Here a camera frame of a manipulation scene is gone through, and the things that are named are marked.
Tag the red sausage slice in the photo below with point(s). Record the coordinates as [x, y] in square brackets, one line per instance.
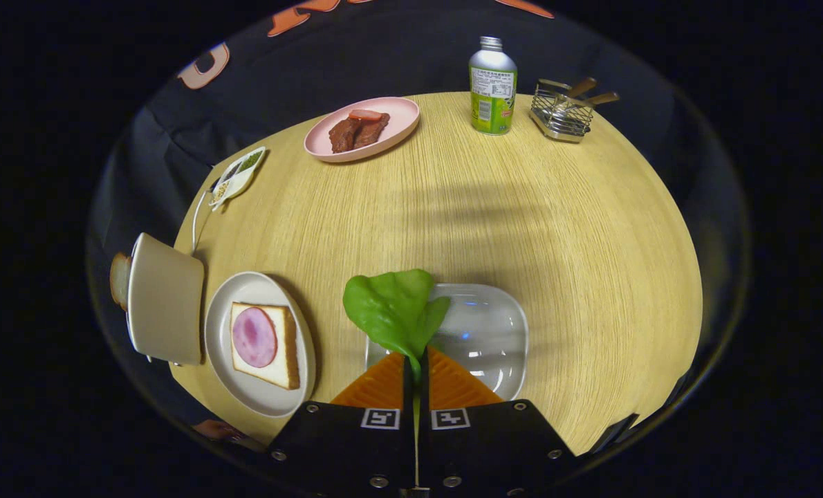
[365, 114]

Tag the white rounded rectangular dish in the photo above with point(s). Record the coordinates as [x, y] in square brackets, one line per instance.
[481, 332]

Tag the pink ham slice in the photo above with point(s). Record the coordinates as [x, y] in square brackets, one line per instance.
[254, 337]

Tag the pile of green beans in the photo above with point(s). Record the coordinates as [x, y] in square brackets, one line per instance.
[250, 161]

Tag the silver green drink bottle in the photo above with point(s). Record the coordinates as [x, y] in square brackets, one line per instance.
[492, 90]

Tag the pink round plate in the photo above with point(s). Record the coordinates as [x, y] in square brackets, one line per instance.
[401, 114]

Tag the brown toast slice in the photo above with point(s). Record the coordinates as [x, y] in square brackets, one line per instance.
[119, 280]

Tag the green lettuce leaf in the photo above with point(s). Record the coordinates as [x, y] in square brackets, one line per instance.
[391, 308]

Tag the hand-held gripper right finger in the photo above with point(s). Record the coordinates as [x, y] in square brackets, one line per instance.
[487, 449]

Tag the white bread slice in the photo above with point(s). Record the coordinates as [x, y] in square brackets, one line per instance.
[288, 346]

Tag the white toaster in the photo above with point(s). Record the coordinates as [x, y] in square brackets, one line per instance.
[166, 297]

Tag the dark brown meat slice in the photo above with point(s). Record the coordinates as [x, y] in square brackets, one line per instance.
[342, 136]
[373, 131]

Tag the white oval plate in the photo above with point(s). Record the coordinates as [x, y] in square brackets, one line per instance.
[219, 346]

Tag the white divided tray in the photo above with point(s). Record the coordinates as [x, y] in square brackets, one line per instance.
[235, 181]

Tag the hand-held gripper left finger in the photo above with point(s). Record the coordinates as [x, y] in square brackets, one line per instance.
[349, 449]

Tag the pile of yellow beans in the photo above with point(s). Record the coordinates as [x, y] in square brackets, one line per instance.
[220, 191]

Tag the pile of brown beans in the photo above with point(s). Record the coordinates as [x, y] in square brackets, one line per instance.
[233, 171]

